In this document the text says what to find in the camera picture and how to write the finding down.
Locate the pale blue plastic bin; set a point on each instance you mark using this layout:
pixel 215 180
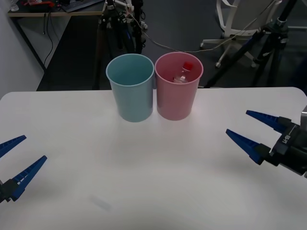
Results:
pixel 132 100

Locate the white office chair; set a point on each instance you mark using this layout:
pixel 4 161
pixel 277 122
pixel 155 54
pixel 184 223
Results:
pixel 230 24

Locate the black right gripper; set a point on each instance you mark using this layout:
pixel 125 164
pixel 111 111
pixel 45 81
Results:
pixel 290 148

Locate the black camera tripod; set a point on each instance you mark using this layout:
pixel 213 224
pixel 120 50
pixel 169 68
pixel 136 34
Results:
pixel 273 38

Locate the black tripod with blue parts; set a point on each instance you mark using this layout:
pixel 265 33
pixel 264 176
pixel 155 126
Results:
pixel 120 31

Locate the dark desk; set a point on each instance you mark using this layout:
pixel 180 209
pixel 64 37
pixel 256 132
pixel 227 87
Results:
pixel 36 13

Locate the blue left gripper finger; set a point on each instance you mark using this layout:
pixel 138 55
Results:
pixel 26 177
pixel 12 145

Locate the clear bottle with red cap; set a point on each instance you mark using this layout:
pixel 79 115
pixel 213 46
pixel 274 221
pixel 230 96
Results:
pixel 184 72

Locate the pink plastic bin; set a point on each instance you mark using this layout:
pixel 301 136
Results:
pixel 176 100

